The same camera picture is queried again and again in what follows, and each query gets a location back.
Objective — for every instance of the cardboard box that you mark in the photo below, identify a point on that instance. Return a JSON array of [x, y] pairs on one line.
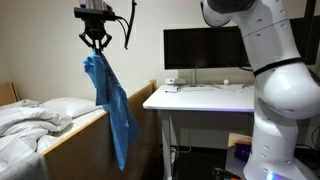
[[239, 138]]

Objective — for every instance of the white floor power strip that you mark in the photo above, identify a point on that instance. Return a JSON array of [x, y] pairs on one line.
[[173, 155]]

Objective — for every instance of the white crumpled duvet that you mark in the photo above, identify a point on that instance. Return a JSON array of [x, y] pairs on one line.
[[23, 123]]

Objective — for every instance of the small white figurine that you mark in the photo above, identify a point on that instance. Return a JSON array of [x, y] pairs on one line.
[[226, 82]]

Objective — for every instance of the purple glowing object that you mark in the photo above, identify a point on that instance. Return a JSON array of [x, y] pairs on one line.
[[242, 152]]

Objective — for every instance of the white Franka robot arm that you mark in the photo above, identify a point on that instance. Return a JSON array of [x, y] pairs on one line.
[[280, 93]]

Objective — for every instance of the black camera stand pole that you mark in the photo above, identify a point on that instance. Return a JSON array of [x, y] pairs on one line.
[[310, 8]]

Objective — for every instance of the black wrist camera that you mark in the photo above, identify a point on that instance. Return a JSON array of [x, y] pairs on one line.
[[93, 13]]

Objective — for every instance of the white desk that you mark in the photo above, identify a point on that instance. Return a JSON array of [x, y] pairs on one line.
[[200, 100]]

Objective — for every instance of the grey hanging cloth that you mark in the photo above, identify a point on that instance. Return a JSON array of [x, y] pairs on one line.
[[23, 168]]

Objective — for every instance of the orange black hand tool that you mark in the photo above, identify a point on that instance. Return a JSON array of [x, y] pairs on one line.
[[225, 174]]

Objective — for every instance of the white desk power strip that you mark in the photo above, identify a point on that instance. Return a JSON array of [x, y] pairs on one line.
[[175, 81]]

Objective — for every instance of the black computer monitor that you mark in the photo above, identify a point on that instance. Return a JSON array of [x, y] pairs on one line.
[[206, 48], [311, 46]]

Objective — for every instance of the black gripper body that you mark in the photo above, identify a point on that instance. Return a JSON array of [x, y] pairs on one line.
[[95, 28]]

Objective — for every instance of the white pillow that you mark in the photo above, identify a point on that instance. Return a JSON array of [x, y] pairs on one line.
[[71, 106]]

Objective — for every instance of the wooden bed frame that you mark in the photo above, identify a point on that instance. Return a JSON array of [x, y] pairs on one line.
[[83, 150]]

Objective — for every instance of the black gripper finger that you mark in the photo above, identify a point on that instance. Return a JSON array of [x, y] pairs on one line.
[[87, 40], [106, 40]]

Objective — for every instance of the white mattress sheet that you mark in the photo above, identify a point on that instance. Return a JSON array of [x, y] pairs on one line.
[[83, 121]]

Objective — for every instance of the blue printed cloth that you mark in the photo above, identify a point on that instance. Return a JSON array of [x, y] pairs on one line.
[[116, 110]]

